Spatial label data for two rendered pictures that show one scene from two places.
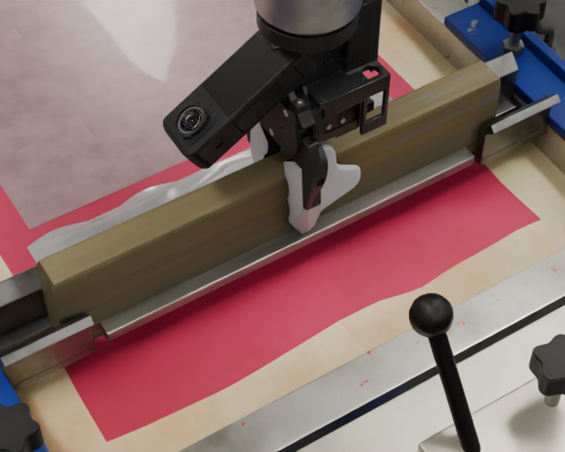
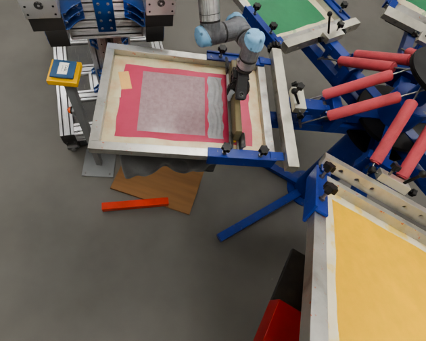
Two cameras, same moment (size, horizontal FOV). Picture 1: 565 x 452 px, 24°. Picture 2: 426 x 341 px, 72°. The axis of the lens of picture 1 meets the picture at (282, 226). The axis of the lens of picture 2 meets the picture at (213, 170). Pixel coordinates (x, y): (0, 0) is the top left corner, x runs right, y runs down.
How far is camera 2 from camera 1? 106 cm
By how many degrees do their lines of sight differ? 43
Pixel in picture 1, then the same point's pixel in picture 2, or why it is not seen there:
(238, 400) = (254, 128)
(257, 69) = (243, 80)
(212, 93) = (240, 88)
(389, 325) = (253, 104)
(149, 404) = (249, 138)
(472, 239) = not seen: hidden behind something
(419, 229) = not seen: hidden behind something
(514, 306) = (264, 88)
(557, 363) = (301, 86)
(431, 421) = (286, 106)
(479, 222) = not seen: hidden behind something
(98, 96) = (180, 111)
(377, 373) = (266, 109)
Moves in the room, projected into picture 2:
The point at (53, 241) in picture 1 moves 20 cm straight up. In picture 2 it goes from (210, 133) to (219, 106)
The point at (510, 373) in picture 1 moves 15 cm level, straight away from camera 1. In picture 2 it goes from (283, 94) to (262, 74)
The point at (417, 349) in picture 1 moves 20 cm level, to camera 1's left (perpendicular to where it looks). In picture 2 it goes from (265, 103) to (246, 130)
